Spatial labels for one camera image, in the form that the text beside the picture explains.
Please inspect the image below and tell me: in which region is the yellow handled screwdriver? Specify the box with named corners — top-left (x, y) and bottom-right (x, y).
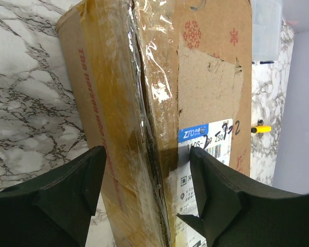
top-left (251, 119), bottom-right (271, 134)

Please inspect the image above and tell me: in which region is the brown cardboard express box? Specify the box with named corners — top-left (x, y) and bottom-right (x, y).
top-left (57, 1), bottom-right (252, 246)

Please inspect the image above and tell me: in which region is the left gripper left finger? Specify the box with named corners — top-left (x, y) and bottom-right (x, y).
top-left (0, 146), bottom-right (107, 246)

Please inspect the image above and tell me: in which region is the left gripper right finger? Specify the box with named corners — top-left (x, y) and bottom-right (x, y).
top-left (180, 147), bottom-right (309, 246)

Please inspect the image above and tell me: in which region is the clear plastic screw organizer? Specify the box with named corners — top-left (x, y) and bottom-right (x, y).
top-left (251, 0), bottom-right (283, 62)

